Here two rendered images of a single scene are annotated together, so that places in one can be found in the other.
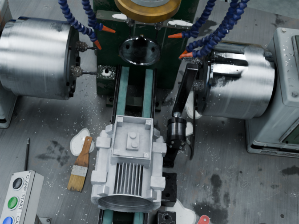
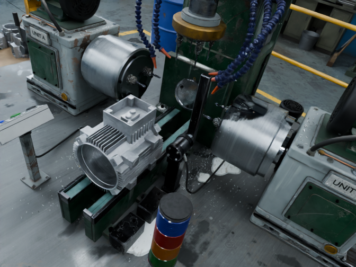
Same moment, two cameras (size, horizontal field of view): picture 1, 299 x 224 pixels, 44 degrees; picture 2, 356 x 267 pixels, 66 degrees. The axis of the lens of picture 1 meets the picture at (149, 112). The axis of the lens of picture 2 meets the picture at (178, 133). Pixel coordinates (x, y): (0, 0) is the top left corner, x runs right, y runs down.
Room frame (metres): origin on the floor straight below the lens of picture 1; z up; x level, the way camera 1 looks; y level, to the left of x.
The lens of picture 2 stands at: (-0.04, -0.43, 1.62)
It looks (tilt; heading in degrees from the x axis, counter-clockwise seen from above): 39 degrees down; 32
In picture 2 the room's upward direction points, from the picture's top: 12 degrees clockwise
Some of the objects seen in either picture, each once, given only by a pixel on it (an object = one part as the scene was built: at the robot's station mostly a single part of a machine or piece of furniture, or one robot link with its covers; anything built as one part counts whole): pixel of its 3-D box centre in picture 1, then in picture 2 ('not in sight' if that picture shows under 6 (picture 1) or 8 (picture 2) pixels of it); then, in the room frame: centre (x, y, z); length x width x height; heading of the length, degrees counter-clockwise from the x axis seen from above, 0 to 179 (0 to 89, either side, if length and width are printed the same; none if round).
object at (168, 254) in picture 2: not in sight; (167, 240); (0.22, -0.30, 1.10); 0.06 x 0.06 x 0.04
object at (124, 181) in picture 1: (128, 169); (119, 149); (0.39, 0.02, 1.01); 0.20 x 0.19 x 0.19; 7
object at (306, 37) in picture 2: not in sight; (307, 41); (5.25, 0.61, 0.14); 0.30 x 0.30 x 0.27
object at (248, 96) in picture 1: (238, 80); (258, 138); (0.76, -0.27, 1.04); 0.41 x 0.25 x 0.25; 97
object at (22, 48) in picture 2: not in sight; (28, 35); (0.54, 0.78, 1.07); 0.08 x 0.07 x 0.20; 7
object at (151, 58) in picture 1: (139, 52); (189, 95); (0.82, 0.07, 1.01); 0.15 x 0.02 x 0.15; 97
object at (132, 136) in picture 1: (132, 142); (130, 118); (0.43, 0.03, 1.11); 0.12 x 0.11 x 0.07; 7
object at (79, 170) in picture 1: (82, 162); not in sight; (0.46, 0.19, 0.80); 0.21 x 0.05 x 0.01; 1
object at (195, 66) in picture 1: (183, 93); (197, 110); (0.61, -0.09, 1.12); 0.04 x 0.03 x 0.26; 7
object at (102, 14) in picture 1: (140, 46); (195, 98); (0.88, 0.08, 0.97); 0.30 x 0.11 x 0.34; 97
